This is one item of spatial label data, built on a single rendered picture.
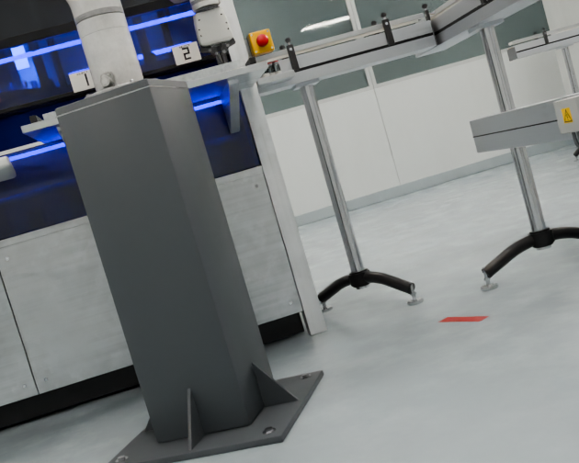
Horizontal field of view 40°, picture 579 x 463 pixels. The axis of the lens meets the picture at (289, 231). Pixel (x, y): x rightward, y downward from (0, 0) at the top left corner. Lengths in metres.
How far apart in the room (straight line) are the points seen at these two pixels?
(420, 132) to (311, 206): 1.25
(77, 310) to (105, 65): 0.99
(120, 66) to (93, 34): 0.10
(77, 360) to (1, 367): 0.24
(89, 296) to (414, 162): 5.31
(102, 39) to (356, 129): 5.64
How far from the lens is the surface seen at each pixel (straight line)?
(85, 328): 2.72
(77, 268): 2.70
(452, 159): 7.77
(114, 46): 2.01
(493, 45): 2.77
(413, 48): 2.97
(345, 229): 2.90
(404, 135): 7.64
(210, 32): 2.42
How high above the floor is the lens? 0.59
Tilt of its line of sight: 5 degrees down
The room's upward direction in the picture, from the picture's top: 16 degrees counter-clockwise
